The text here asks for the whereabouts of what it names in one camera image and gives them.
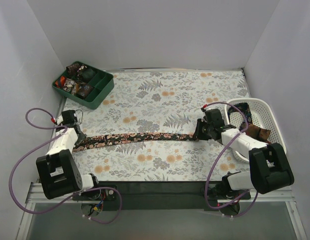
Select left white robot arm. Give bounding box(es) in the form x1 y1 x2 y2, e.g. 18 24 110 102
36 127 102 200

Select pink rose floral tie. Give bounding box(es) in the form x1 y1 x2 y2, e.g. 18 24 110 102
72 132 198 153

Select white perforated plastic basket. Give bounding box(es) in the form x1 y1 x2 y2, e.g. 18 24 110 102
224 97 287 164

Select brown blue floral tie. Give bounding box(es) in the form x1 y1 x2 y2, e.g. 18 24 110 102
76 84 94 99

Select dark floral ties in basket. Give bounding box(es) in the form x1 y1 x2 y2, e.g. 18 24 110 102
234 102 271 144

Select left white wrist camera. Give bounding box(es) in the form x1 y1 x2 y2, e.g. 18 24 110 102
54 110 78 125

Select floral patterned table mat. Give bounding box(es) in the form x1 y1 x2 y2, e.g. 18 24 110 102
59 71 251 182

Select green divided organizer tray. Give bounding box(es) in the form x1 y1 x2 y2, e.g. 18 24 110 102
51 61 115 110

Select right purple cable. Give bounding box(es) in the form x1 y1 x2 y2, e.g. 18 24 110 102
200 101 259 218

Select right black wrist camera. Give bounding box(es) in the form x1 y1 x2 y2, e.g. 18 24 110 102
204 108 225 128

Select rolled ties in tray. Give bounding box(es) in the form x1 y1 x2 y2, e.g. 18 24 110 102
52 62 97 97

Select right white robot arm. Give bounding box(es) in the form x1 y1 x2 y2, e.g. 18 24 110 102
193 118 295 199

